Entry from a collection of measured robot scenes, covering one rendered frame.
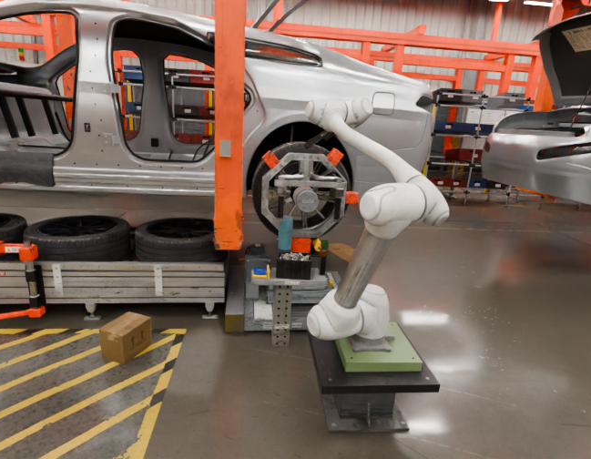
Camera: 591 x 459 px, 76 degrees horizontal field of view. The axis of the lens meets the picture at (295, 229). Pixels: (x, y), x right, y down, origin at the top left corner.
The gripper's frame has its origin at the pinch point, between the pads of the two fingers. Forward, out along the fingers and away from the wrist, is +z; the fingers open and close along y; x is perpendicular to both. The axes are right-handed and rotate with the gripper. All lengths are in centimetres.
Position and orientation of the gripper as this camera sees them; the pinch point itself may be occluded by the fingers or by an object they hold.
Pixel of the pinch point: (316, 141)
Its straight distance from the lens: 200.5
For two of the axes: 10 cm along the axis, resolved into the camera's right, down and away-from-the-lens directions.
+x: 4.6, 8.8, 0.7
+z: -4.7, 1.8, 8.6
